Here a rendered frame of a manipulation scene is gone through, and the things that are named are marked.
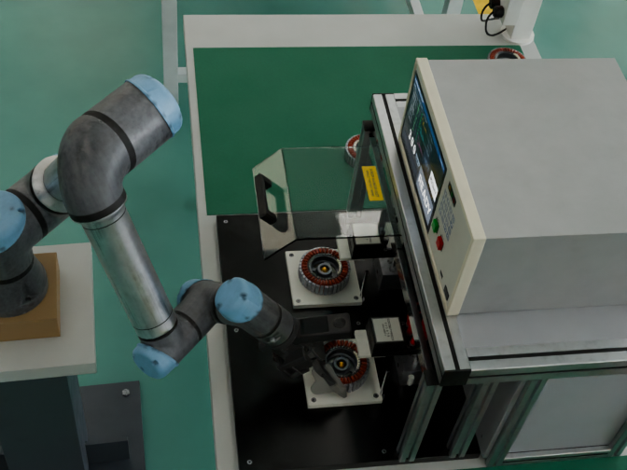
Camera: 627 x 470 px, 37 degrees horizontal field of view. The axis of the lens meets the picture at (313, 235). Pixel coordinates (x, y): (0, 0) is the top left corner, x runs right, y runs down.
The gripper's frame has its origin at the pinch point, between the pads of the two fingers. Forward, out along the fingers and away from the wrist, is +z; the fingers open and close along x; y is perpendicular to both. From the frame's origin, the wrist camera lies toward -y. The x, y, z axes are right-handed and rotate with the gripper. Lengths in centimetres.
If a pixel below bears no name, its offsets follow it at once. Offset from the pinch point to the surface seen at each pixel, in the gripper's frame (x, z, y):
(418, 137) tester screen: -22.1, -25.2, -35.8
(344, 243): -25.0, -4.5, -7.7
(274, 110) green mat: -81, 1, 7
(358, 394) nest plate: 5.9, 2.8, -0.9
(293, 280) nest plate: -23.5, -3.2, 6.6
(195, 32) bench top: -114, -11, 21
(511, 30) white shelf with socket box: -110, 43, -52
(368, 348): 1.4, -4.2, -8.0
